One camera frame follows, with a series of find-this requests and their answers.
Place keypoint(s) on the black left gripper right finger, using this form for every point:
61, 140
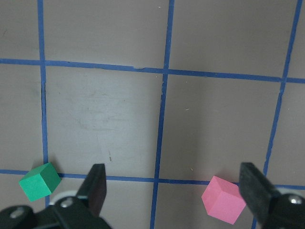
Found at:
260, 195

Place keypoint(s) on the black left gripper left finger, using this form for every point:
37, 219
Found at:
92, 192

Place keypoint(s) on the pink cube front centre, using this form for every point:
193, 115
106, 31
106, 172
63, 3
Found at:
222, 200

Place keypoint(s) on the green cube front left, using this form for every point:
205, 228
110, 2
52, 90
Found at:
40, 182

